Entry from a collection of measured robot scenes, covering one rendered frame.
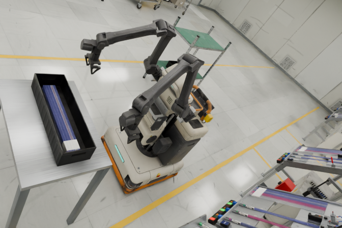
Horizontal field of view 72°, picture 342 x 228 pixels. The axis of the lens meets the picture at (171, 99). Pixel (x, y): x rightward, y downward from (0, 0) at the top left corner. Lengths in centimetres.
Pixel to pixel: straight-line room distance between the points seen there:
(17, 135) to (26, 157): 14
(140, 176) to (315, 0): 945
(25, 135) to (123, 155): 101
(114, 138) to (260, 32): 931
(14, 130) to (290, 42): 990
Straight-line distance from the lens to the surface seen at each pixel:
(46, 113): 142
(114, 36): 150
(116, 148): 223
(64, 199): 217
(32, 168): 132
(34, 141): 140
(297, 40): 1042
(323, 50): 1021
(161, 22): 153
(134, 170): 214
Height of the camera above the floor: 192
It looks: 31 degrees down
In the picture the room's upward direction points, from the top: 36 degrees clockwise
